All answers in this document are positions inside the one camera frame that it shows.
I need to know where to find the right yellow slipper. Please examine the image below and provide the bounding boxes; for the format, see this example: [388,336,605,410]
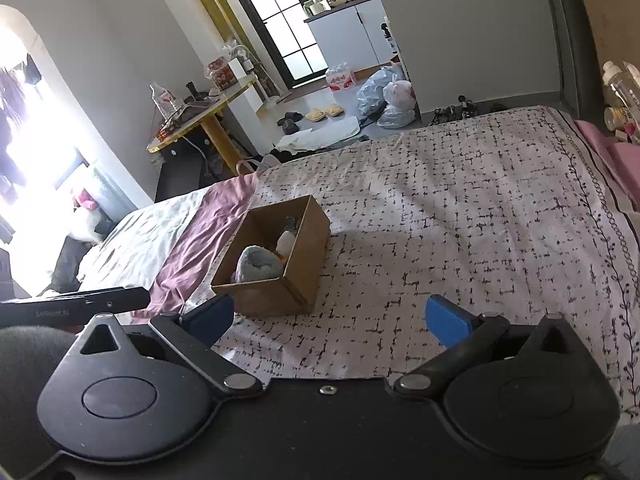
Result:
[324,103,345,117]

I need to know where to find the yellow-edged side table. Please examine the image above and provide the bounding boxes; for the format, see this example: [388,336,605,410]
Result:
[146,75,258,176]

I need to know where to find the white soft ball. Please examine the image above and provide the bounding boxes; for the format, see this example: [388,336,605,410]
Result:
[276,230,296,259]

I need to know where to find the black slippers pair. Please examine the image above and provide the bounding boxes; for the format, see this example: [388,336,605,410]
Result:
[277,112,304,136]

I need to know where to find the brown cardboard sheet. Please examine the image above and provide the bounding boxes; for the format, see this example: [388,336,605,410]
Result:
[560,0,639,124]

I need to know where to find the black framed glass door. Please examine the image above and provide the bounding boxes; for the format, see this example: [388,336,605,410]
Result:
[239,0,328,89]

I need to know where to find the grey-blue garbage bag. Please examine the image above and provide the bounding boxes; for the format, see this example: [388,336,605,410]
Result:
[356,65,405,119]

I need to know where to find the patterned white bed cover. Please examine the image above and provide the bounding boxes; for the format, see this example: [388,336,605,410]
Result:
[79,106,639,422]

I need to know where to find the pink bed sheet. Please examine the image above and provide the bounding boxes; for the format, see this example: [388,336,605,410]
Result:
[130,174,258,325]

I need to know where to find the clear plastic water bottle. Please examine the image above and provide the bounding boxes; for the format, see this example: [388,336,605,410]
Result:
[150,82,179,120]

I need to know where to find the white red plastic bag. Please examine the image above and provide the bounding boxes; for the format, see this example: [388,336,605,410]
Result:
[376,80,416,129]

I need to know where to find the white floor mat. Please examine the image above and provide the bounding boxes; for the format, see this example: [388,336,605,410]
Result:
[274,116,360,154]

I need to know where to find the pink plush toy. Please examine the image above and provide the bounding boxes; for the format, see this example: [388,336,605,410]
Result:
[73,188,99,211]

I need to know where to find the clear baby bottle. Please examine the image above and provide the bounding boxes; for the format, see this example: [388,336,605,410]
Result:
[602,61,640,130]

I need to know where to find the brown cardboard box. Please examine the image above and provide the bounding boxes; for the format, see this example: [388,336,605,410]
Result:
[212,195,330,318]

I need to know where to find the left yellow slipper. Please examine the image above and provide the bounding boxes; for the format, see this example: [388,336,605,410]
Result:
[305,108,326,122]

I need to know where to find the grey pink plush mouse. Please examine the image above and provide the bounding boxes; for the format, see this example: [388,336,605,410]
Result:
[233,245,284,283]

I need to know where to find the white kitchen cabinet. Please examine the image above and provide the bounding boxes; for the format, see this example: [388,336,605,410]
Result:
[306,0,394,72]

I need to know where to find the red white bottle pack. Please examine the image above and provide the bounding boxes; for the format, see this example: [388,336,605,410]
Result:
[326,63,357,92]

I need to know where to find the yellow slipper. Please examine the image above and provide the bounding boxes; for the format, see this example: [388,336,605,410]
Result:
[305,108,326,122]
[324,103,345,117]

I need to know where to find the black speaker cabinet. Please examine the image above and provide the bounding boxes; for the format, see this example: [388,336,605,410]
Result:
[154,127,233,203]

